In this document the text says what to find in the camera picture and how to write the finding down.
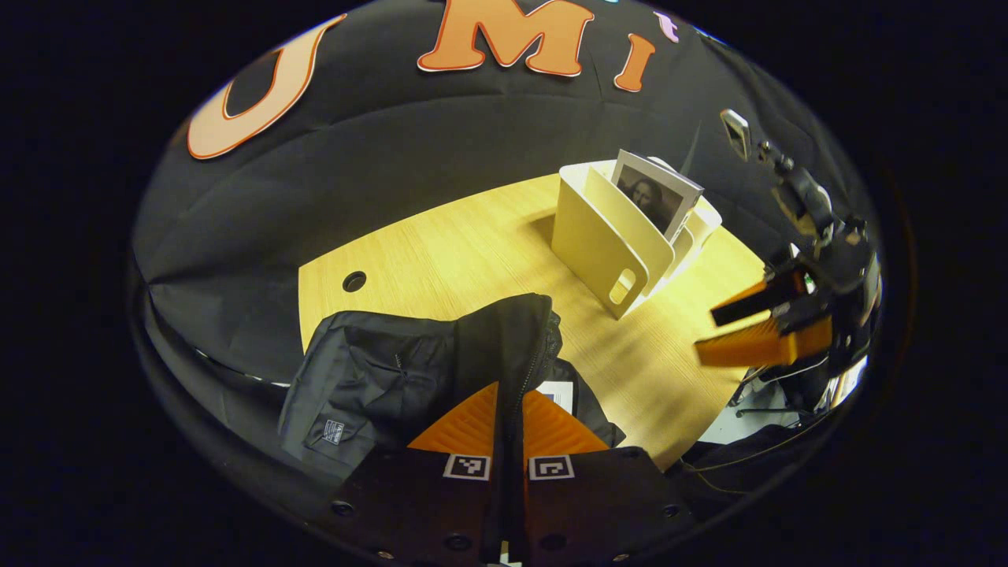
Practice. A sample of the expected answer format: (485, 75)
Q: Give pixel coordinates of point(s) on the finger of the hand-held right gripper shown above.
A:
(756, 303)
(772, 342)

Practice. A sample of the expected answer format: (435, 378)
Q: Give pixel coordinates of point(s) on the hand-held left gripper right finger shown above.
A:
(598, 504)

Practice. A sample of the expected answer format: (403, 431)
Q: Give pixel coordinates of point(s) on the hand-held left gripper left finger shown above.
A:
(417, 504)

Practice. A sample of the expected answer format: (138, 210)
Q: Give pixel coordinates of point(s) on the black schoolbag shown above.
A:
(378, 370)

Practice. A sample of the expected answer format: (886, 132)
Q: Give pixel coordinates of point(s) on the portrait cover book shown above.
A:
(654, 197)

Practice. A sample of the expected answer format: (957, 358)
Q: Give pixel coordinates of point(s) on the white bookshelf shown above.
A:
(591, 244)

